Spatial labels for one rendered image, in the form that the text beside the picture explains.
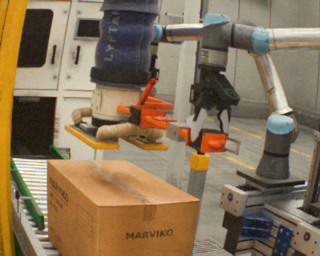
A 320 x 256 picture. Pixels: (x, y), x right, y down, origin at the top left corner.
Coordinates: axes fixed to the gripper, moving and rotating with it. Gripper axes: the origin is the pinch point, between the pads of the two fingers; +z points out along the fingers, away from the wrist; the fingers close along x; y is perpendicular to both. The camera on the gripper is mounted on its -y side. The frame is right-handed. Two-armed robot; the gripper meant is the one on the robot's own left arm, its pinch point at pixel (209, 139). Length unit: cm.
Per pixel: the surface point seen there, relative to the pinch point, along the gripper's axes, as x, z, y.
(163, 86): -472, 66, 888
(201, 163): -50, 27, 77
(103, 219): 16.3, 33.9, 29.6
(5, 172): 40, 39, 101
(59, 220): 20, 51, 71
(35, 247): 33, 64, 68
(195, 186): -50, 38, 77
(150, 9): -2, -38, 49
